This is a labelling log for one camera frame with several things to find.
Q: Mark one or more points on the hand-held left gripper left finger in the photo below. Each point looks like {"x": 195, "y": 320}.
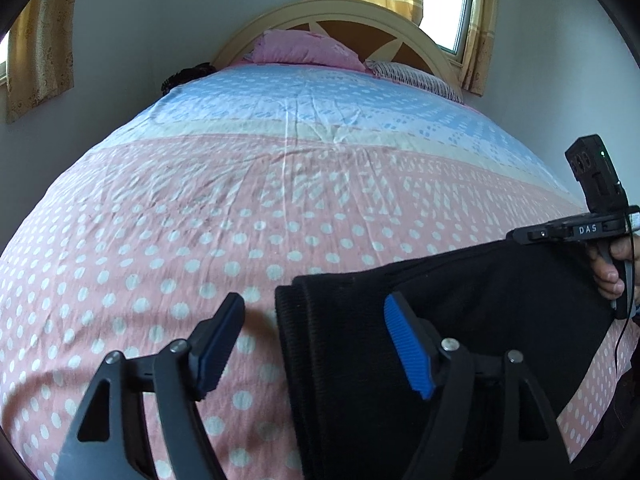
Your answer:
{"x": 220, "y": 345}

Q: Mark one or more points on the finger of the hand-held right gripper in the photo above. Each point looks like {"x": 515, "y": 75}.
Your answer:
{"x": 537, "y": 234}

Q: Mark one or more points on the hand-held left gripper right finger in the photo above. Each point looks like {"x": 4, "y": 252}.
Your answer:
{"x": 407, "y": 345}

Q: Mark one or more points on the black pants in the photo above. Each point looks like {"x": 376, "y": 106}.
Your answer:
{"x": 350, "y": 360}

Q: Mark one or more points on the person's right hand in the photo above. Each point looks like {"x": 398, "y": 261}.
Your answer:
{"x": 607, "y": 285}

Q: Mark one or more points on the dotted pink blue bedsheet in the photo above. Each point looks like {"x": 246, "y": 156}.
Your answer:
{"x": 200, "y": 210}

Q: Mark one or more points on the striped pillow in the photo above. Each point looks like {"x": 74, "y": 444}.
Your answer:
{"x": 415, "y": 77}

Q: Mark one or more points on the window behind headboard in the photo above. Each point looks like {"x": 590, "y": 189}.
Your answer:
{"x": 445, "y": 5}

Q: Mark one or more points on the dark cloth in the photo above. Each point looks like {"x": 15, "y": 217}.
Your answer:
{"x": 185, "y": 76}

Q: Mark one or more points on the pink pillow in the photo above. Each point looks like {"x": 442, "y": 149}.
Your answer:
{"x": 300, "y": 47}

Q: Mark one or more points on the cream wooden headboard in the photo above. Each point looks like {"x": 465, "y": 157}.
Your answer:
{"x": 280, "y": 15}

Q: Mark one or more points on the large side window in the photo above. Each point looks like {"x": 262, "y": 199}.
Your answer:
{"x": 3, "y": 65}

